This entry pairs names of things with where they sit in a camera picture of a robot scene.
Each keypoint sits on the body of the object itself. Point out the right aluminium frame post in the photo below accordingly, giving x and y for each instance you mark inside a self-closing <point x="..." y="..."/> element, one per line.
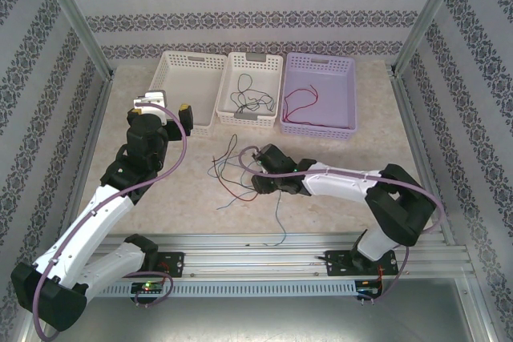
<point x="431" y="17"/>

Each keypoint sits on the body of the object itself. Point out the grey metal panel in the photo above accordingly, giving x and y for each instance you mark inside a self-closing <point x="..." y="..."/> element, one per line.
<point x="256" y="322"/>

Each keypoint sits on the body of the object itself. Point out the circuit board with green light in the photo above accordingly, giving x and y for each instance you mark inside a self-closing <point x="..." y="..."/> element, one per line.
<point x="148" y="288"/>

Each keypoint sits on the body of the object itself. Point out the purple plastic basket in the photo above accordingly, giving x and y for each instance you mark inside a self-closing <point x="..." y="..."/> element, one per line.
<point x="332" y="93"/>

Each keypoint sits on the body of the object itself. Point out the circuit board with blue light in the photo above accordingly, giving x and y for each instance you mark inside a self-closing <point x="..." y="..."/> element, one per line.
<point x="368" y="289"/>

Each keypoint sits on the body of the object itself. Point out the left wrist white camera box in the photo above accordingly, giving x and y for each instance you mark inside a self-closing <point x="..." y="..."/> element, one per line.
<point x="154" y="97"/>

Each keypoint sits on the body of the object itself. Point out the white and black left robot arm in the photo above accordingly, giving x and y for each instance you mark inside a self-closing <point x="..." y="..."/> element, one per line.
<point x="80" y="234"/>

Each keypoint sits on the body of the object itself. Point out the left aluminium frame post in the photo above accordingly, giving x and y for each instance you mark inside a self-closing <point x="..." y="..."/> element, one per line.
<point x="76" y="17"/>

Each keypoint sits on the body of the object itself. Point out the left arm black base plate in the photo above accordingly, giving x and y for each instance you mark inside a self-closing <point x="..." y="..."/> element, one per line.
<point x="174" y="264"/>

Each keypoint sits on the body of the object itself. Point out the left aluminium side rail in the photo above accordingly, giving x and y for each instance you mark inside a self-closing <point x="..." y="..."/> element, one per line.
<point x="99" y="109"/>

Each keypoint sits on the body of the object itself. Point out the aluminium frame post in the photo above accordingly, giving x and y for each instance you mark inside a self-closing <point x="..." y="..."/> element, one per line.
<point x="431" y="17"/>
<point x="76" y="17"/>

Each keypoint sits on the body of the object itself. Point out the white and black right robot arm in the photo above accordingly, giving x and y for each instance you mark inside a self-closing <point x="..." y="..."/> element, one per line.
<point x="340" y="186"/>

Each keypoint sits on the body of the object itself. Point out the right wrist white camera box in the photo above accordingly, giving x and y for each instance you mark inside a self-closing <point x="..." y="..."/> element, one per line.
<point x="256" y="153"/>

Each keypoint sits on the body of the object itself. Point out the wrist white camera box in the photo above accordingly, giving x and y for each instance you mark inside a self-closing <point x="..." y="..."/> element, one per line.
<point x="154" y="97"/>
<point x="256" y="153"/>

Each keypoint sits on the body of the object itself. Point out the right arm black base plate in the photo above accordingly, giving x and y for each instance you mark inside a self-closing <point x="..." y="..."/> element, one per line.
<point x="336" y="264"/>

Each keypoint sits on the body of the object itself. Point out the wide white plastic basket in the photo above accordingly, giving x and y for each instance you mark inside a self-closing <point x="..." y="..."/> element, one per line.
<point x="188" y="81"/>

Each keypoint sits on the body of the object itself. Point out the short red power lead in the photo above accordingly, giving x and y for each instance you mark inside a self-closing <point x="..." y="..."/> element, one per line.
<point x="380" y="274"/>
<point x="162" y="266"/>

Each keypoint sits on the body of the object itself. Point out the aluminium mounting rail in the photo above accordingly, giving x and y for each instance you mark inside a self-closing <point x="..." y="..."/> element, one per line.
<point x="256" y="258"/>

